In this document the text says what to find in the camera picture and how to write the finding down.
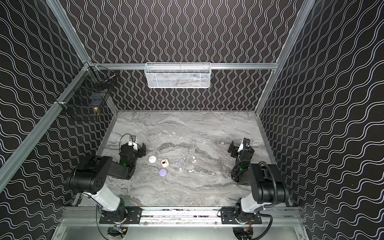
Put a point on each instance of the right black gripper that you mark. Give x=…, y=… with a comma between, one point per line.
x=235, y=149

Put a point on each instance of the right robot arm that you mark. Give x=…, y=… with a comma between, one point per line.
x=267, y=187

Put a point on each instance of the white wire mesh basket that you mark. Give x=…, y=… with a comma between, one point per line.
x=178, y=75

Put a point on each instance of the cream earbud charging case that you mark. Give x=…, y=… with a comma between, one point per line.
x=165, y=163

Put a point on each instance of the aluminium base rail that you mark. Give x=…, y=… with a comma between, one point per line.
x=177, y=217

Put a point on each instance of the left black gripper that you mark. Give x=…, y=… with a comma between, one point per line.
x=140, y=150

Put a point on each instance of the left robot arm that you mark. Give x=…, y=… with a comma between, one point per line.
x=90, y=180

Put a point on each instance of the purple round charging case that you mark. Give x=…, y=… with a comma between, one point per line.
x=163, y=172

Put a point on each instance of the black wire basket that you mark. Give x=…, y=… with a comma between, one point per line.
x=92, y=90

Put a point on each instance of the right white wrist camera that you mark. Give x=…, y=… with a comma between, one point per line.
x=246, y=144

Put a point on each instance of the white round charging case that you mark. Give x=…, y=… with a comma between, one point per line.
x=152, y=159

